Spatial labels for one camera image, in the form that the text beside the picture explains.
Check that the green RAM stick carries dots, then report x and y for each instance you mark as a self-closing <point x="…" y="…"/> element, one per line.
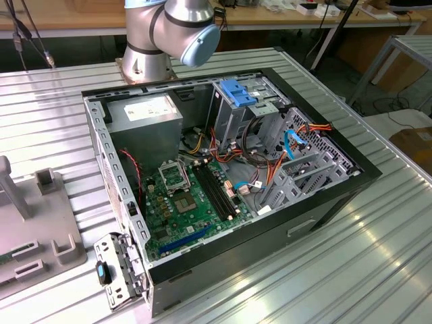
<point x="6" y="260"/>

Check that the grey metal frame table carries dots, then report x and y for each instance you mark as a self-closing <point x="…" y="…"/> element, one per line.
<point x="415" y="42"/>

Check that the grey parts rack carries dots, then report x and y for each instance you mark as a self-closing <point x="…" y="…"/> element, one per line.
<point x="40" y="216"/>

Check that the blue expansion slot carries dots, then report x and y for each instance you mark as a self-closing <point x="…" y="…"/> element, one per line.
<point x="185" y="239"/>

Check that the blue drive latch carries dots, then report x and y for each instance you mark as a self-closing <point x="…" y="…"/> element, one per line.
<point x="236" y="91"/>

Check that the metal disk bay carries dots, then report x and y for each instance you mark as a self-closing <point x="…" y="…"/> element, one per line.
<point x="285" y="194"/>

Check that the green motherboard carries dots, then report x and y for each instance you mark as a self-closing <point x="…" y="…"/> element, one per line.
<point x="168" y="219"/>

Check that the grey power supply unit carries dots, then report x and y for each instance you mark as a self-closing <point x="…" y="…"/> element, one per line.
<point x="145" y="135"/>

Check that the grey metal drive cage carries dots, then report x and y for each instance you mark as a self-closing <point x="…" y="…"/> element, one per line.
<point x="226" y="118"/>

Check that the small black blue latch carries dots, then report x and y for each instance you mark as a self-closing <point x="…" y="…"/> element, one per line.
<point x="103" y="273"/>

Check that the small brown cardboard box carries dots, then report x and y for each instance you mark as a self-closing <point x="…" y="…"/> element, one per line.
<point x="415" y="148"/>

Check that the small white box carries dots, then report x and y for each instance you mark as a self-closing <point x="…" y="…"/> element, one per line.
<point x="327" y="11"/>

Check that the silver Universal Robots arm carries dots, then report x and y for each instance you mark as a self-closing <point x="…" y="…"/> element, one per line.
<point x="162" y="40"/>

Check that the black RAM slot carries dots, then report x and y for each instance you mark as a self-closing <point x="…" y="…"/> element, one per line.
<point x="216" y="189"/>
<point x="206" y="189"/>
<point x="221" y="189"/>
<point x="211" y="189"/>

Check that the black open PC case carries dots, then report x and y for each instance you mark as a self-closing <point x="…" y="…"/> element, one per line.
<point x="236" y="256"/>

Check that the large brown cardboard box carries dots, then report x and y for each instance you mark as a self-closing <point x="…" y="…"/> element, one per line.
<point x="398" y="71"/>

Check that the metal slot bracket cover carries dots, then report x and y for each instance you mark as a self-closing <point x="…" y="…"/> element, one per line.
<point x="114" y="249"/>

